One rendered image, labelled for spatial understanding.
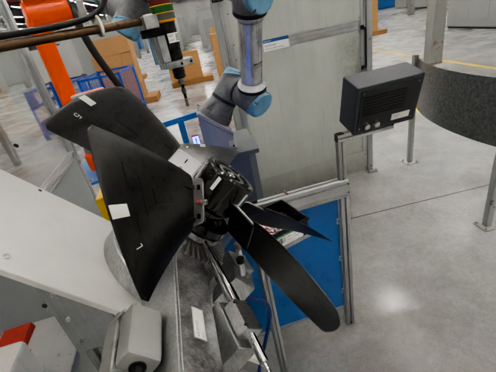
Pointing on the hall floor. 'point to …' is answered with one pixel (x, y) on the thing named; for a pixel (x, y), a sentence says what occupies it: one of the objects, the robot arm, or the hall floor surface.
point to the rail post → (347, 259)
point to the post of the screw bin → (273, 319)
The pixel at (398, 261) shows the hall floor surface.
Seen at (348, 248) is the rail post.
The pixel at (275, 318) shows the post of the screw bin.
